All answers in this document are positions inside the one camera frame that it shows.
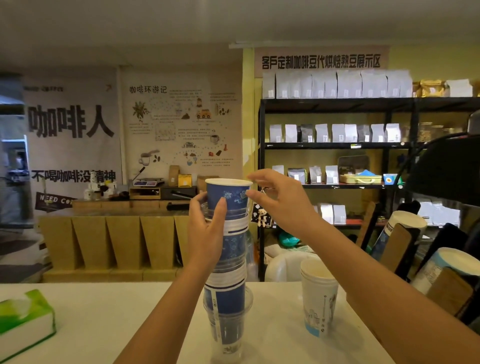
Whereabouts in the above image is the person's right hand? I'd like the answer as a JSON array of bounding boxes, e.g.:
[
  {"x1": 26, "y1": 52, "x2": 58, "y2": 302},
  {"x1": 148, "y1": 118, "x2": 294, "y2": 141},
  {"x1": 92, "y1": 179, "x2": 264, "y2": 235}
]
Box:
[{"x1": 245, "y1": 168, "x2": 320, "y2": 240}]

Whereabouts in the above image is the person's left hand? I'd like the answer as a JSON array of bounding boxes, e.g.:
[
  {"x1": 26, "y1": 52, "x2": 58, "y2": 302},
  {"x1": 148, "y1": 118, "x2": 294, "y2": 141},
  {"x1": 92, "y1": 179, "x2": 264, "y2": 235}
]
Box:
[{"x1": 187, "y1": 191, "x2": 228, "y2": 274}]

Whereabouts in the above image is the blue patterned paper cup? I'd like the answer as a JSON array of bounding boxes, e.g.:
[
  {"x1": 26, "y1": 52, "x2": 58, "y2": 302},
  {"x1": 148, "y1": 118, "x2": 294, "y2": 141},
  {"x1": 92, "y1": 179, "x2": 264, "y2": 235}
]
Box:
[{"x1": 205, "y1": 178, "x2": 254, "y2": 221}]

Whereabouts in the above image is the stack of nested mixed cups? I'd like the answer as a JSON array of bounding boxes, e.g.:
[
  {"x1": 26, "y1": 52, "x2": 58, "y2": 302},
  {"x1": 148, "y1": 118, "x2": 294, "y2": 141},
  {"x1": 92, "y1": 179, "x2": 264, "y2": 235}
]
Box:
[{"x1": 201, "y1": 202, "x2": 254, "y2": 364}]

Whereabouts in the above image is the person's right forearm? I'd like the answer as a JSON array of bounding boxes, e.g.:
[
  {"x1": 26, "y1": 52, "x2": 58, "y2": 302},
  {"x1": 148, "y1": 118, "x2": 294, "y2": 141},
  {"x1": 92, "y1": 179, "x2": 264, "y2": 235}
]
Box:
[{"x1": 299, "y1": 215, "x2": 480, "y2": 364}]

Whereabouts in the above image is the person's left forearm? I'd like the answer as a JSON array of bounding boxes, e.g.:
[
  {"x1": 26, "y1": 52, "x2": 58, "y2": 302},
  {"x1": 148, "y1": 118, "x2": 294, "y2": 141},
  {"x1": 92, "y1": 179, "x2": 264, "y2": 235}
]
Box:
[{"x1": 113, "y1": 262, "x2": 226, "y2": 364}]

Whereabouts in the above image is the black tray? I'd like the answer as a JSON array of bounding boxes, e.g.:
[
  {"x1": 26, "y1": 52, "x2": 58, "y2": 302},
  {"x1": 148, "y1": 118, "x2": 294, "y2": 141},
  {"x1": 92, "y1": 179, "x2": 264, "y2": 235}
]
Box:
[{"x1": 161, "y1": 186, "x2": 198, "y2": 200}]

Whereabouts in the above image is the green plastic bag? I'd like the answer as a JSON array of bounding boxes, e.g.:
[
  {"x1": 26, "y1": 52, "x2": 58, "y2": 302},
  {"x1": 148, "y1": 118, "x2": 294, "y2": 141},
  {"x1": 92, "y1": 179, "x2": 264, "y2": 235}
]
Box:
[{"x1": 278, "y1": 231, "x2": 301, "y2": 248}]

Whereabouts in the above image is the pair of white bags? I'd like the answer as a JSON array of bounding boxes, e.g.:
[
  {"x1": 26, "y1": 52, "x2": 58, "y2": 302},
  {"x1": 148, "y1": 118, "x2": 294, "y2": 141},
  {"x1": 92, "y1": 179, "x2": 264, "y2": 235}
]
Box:
[{"x1": 318, "y1": 203, "x2": 347, "y2": 225}]

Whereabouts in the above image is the white plastic container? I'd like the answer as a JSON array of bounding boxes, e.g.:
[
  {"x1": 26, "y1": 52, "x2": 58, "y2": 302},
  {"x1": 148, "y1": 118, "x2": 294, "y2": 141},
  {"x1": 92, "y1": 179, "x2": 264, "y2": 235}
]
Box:
[{"x1": 264, "y1": 250, "x2": 313, "y2": 283}]

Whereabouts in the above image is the wooden box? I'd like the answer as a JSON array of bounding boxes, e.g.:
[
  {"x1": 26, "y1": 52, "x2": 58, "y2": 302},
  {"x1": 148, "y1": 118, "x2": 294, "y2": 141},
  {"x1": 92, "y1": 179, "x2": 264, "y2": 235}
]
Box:
[{"x1": 129, "y1": 186, "x2": 162, "y2": 200}]

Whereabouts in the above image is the digital scale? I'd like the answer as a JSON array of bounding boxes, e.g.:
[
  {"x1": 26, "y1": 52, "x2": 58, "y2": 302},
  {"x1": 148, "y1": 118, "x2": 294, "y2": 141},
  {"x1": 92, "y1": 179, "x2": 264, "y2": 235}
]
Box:
[{"x1": 133, "y1": 177, "x2": 165, "y2": 188}]

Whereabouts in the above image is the dark framed board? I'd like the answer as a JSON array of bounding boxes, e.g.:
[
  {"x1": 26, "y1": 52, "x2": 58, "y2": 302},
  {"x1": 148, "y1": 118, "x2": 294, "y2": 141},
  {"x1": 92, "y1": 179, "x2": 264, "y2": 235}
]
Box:
[{"x1": 337, "y1": 155, "x2": 371, "y2": 176}]

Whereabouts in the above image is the row of small coffee bags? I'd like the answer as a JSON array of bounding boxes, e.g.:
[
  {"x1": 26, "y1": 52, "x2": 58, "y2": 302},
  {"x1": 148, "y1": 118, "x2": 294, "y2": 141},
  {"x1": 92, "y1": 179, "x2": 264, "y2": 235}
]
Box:
[{"x1": 269, "y1": 123, "x2": 402, "y2": 143}]

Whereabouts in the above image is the illustrated coffee poster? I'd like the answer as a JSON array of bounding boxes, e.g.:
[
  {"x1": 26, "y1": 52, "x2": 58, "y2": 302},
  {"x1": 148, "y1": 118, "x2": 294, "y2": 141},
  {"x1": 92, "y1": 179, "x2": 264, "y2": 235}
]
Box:
[{"x1": 119, "y1": 65, "x2": 243, "y2": 181}]

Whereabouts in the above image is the yellow tray with blue item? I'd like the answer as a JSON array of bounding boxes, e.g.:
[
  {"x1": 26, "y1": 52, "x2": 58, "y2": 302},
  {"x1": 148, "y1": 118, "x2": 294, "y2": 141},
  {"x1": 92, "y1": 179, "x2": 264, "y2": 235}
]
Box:
[{"x1": 339, "y1": 169, "x2": 383, "y2": 185}]

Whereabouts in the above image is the cardboard counter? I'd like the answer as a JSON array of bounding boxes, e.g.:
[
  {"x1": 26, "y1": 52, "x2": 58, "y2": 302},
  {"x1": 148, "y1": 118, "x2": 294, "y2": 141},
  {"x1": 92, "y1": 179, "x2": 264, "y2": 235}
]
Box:
[{"x1": 37, "y1": 199, "x2": 190, "y2": 283}]

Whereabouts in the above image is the white paper cup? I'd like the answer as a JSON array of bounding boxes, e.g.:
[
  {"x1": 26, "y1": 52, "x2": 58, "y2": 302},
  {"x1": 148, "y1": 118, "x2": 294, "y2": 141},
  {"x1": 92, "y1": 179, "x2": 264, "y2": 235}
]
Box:
[{"x1": 300, "y1": 257, "x2": 340, "y2": 337}]

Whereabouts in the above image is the black metal shelf rack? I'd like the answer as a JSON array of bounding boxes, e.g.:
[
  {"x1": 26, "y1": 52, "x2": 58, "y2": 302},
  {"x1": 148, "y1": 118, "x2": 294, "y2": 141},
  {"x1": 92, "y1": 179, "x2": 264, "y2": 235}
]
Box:
[{"x1": 257, "y1": 96, "x2": 480, "y2": 283}]

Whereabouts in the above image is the row of large white bags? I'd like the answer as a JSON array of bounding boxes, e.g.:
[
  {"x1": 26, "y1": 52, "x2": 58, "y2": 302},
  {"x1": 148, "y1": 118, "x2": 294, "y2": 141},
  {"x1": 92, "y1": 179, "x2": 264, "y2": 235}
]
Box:
[{"x1": 262, "y1": 69, "x2": 413, "y2": 99}]

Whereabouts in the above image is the white banner with black lettering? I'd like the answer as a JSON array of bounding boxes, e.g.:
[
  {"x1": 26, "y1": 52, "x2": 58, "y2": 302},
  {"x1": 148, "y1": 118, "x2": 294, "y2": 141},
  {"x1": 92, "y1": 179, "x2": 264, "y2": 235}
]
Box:
[{"x1": 22, "y1": 67, "x2": 123, "y2": 223}]

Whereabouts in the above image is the group of white bags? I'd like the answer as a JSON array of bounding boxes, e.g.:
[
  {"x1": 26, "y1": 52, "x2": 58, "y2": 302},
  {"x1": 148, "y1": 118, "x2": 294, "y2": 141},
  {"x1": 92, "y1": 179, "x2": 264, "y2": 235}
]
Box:
[{"x1": 415, "y1": 198, "x2": 461, "y2": 227}]

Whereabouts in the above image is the black desk lamp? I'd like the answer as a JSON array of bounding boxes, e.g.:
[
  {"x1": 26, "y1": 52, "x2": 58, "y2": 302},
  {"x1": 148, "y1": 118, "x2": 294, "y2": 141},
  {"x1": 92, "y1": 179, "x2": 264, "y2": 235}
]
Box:
[{"x1": 392, "y1": 131, "x2": 480, "y2": 208}]

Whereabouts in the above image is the gold foil bag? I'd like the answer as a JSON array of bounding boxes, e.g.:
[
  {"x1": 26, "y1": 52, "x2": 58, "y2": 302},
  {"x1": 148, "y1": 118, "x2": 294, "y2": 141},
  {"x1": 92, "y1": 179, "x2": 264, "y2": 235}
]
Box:
[{"x1": 412, "y1": 79, "x2": 449, "y2": 98}]

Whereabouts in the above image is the green tissue box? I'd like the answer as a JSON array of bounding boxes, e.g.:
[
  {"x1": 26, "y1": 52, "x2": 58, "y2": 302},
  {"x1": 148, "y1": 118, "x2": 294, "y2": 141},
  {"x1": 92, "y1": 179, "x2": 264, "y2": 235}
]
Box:
[{"x1": 0, "y1": 289, "x2": 57, "y2": 364}]

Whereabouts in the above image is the white paper bag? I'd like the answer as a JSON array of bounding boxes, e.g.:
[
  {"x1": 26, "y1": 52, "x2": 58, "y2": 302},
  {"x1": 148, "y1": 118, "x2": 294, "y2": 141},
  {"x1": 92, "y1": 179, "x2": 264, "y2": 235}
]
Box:
[{"x1": 446, "y1": 78, "x2": 473, "y2": 98}]

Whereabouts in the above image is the plush toy keychain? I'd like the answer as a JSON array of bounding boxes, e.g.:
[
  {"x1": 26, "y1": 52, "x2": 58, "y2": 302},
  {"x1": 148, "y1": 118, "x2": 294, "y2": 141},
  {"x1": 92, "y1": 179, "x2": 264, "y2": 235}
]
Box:
[{"x1": 254, "y1": 203, "x2": 272, "y2": 229}]

